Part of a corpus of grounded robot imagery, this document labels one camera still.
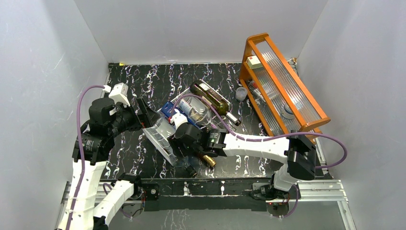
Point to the white wire wine rack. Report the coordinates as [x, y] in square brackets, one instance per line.
[196, 112]

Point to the orange wooden shelf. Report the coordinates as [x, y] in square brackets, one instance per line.
[280, 84]

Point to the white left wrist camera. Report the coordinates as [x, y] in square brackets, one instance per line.
[119, 94]

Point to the coloured marker pen pack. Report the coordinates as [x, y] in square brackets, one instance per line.
[255, 90]

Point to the clear labelled wine bottle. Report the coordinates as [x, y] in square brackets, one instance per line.
[197, 111]

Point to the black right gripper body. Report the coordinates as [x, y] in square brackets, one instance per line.
[186, 150]

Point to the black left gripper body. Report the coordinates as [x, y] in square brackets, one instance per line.
[132, 121]

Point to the small white box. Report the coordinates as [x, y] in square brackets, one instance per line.
[253, 62]

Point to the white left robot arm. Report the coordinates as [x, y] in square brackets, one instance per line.
[108, 119]

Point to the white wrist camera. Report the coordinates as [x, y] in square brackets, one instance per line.
[177, 120]
[119, 94]

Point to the blue square glass bottle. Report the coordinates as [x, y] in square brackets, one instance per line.
[165, 112]

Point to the small clear plastic cup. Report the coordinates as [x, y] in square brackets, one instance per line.
[241, 93]

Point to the green wine bottle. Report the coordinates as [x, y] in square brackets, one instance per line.
[220, 104]

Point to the clear bottom glass bottle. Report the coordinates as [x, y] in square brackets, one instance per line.
[185, 165]

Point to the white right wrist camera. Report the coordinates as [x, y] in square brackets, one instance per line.
[177, 120]

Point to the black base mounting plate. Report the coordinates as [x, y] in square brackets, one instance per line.
[202, 193]

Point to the aluminium frame rail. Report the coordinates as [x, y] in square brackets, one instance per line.
[318, 191]

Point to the blue white tape roll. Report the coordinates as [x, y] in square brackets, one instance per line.
[287, 113]

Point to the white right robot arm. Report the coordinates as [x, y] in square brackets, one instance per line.
[296, 153]

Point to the dark gold-capped wine bottle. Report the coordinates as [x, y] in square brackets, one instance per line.
[208, 160]

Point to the clear round glass bottle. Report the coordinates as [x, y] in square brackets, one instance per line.
[158, 136]

